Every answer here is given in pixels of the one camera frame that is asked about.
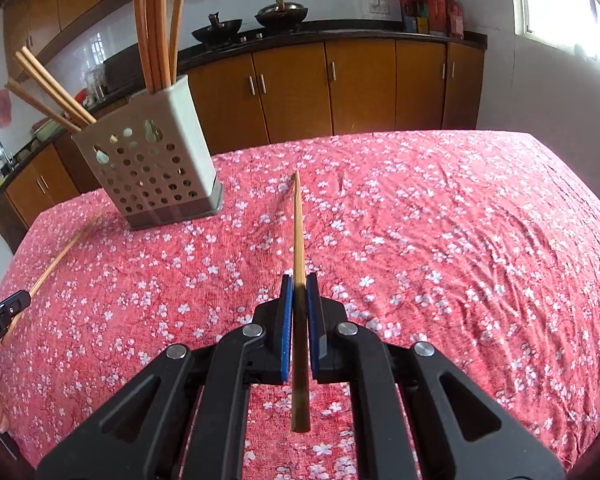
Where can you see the white wall socket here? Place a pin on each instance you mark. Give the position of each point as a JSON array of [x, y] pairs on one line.
[[380, 9]]

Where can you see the wooden sink cabinets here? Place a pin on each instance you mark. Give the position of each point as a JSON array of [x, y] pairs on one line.
[[35, 190]]

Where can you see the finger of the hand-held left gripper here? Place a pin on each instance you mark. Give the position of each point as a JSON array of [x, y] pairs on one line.
[[15, 302]]

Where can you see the colourful seasoning boxes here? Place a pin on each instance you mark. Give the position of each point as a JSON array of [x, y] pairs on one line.
[[414, 17]]

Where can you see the red floral tablecloth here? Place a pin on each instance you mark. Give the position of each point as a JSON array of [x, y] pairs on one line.
[[430, 240]]

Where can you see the window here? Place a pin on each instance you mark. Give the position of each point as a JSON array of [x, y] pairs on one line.
[[560, 0]]

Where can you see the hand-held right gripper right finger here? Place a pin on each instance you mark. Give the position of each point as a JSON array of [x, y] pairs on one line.
[[314, 330]]

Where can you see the red bottle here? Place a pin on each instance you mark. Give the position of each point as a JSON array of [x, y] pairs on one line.
[[436, 15]]

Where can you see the perforated pale green chopstick holder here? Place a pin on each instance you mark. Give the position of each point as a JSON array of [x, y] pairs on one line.
[[198, 135]]

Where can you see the black kitchen countertop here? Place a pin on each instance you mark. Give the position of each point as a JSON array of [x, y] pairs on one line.
[[340, 30]]

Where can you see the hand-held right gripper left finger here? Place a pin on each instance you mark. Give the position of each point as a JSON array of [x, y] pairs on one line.
[[286, 330]]

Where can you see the red wall decoration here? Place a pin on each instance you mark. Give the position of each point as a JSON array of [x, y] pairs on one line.
[[0, 107]]

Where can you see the long wooden base cabinets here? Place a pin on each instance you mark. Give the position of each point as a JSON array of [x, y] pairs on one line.
[[365, 85]]

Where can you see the black wok with lid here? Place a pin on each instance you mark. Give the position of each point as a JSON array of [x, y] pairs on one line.
[[282, 15]]

